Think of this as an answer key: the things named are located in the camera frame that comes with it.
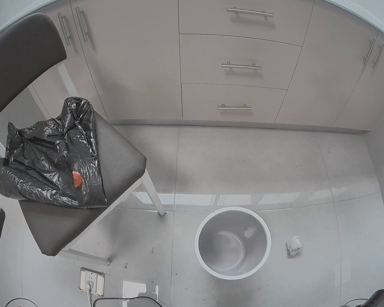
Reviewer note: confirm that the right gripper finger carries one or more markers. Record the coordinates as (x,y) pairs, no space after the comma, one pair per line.
(379,299)

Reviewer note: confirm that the black plastic bag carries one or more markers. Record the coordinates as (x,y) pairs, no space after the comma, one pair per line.
(51,158)

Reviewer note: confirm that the white trash bin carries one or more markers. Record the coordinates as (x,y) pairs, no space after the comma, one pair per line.
(230,245)

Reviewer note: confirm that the crumpled clear plastic wrapper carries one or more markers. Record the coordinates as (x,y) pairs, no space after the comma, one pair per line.
(293,245)

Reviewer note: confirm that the dark grey white-framed chair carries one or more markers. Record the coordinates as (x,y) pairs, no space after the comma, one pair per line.
(115,158)

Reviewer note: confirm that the beige cabinet with drawers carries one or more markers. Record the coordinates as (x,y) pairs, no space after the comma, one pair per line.
(141,59)

